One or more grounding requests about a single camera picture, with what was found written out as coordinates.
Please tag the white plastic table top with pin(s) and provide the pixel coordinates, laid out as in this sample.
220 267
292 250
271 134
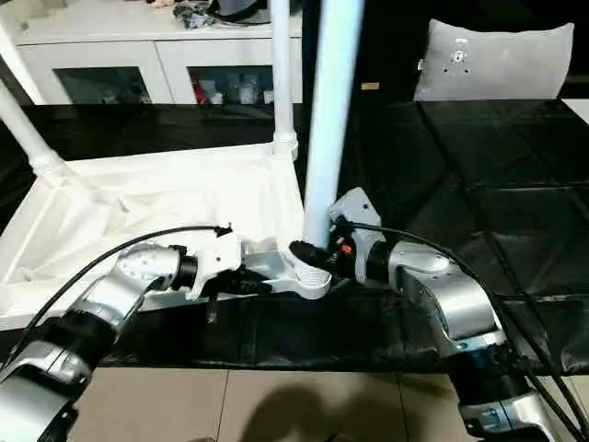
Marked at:
184 184

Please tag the white plastic table leg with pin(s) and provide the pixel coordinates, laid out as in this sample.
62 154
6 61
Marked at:
329 115
281 69
27 133

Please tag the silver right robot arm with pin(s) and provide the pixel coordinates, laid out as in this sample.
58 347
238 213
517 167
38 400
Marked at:
460 313

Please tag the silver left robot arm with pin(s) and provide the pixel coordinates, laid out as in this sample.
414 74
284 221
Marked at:
92 304

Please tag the black work mat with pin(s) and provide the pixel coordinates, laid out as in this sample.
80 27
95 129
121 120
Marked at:
483 161

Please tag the grey cushion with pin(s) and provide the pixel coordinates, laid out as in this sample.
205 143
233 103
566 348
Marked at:
492 60

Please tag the grey round cooker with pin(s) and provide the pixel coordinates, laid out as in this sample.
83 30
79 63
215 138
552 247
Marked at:
239 9

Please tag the white glass-door cabinet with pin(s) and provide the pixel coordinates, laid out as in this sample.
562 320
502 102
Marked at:
115 55

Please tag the white flat board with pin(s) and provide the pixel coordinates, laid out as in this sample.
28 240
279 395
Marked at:
577 108

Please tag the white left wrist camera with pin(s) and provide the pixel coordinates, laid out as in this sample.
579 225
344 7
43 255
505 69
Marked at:
216 258

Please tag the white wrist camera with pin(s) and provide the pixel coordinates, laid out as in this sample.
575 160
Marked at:
216 258
359 207

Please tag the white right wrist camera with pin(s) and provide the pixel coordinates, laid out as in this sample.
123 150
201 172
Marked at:
359 207

